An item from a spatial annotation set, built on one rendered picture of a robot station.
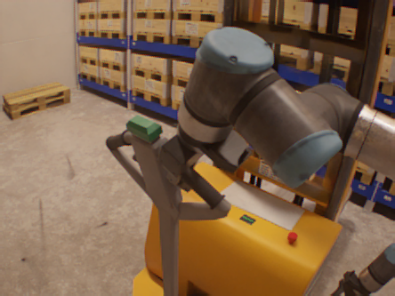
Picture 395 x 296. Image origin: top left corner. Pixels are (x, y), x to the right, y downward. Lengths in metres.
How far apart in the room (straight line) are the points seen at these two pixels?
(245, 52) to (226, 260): 0.97
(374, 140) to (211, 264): 0.97
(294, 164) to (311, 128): 0.04
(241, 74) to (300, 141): 0.10
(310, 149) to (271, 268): 0.84
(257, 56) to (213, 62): 0.05
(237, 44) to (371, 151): 0.24
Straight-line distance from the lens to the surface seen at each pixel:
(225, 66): 0.34
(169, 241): 0.87
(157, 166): 0.66
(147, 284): 1.62
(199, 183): 0.60
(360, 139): 0.44
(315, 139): 0.33
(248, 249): 1.14
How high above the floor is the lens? 1.66
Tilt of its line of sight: 27 degrees down
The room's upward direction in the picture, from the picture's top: 3 degrees clockwise
